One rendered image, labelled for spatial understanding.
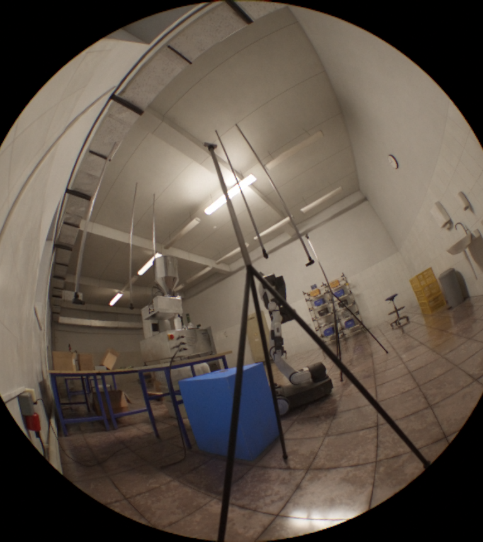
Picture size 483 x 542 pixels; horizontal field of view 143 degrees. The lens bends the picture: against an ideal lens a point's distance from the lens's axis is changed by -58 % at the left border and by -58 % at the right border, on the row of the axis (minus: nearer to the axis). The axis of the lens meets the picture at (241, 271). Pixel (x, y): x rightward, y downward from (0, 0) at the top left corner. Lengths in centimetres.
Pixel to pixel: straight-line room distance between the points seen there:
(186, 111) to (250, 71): 137
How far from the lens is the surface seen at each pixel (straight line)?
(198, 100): 391
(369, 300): 663
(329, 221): 738
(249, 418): 129
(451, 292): 375
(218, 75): 386
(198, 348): 184
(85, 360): 311
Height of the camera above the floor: 74
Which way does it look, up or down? 22 degrees up
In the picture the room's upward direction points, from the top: 16 degrees counter-clockwise
